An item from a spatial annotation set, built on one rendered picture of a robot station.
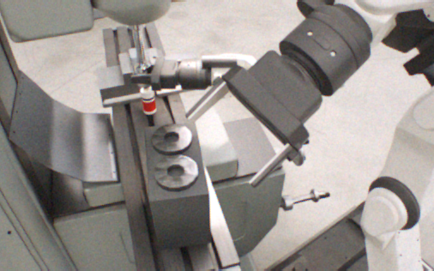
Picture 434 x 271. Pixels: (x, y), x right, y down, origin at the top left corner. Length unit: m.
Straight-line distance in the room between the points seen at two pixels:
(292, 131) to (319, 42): 0.10
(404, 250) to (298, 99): 0.77
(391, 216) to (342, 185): 1.43
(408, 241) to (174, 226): 0.62
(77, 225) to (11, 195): 0.28
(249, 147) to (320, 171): 1.06
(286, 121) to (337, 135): 2.26
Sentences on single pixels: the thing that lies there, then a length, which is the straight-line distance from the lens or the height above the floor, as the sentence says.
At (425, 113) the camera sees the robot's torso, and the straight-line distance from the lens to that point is 0.80.
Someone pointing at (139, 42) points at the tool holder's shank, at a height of 1.24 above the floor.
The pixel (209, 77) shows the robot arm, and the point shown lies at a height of 1.14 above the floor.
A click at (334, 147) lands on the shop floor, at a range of 2.60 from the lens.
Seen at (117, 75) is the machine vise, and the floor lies 1.03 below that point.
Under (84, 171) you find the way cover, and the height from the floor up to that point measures 0.91.
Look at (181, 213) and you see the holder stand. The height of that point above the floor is 1.09.
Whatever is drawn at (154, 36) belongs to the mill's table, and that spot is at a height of 0.96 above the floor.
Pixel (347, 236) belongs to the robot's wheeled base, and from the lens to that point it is 1.45.
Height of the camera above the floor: 1.76
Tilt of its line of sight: 43 degrees down
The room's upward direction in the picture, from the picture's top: straight up
